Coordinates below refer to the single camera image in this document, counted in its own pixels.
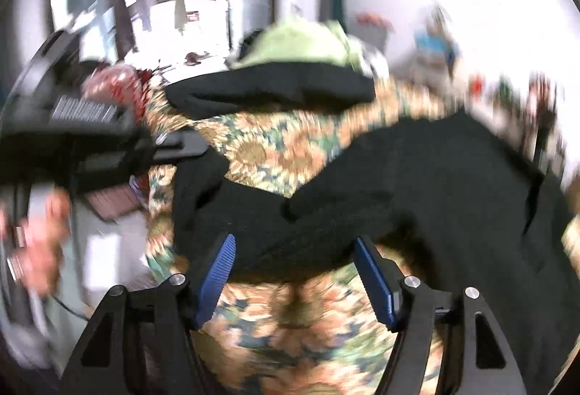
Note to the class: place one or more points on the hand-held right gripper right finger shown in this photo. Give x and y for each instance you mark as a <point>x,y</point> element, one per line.
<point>376,286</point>

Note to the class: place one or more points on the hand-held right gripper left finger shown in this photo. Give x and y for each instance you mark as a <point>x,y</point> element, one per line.
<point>213,286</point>

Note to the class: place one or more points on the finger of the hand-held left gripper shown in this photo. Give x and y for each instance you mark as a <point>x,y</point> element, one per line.
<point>181,145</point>

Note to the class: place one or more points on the black garment with white label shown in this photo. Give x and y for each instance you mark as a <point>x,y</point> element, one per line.
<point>408,177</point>

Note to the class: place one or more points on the person's left hand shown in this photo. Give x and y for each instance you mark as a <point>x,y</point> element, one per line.
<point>43,250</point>

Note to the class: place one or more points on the sunflower print blanket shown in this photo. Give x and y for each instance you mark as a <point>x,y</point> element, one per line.
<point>281,150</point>

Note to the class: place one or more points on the light green garment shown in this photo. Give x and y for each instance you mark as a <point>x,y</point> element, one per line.
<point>290,43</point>

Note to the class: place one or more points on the grey cabinet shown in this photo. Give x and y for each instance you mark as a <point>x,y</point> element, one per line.
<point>375,39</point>

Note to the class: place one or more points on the red cloth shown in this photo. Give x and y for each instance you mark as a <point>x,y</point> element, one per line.
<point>374,19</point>

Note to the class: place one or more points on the teal plastic basin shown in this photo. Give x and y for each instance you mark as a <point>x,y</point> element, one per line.
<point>435,45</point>

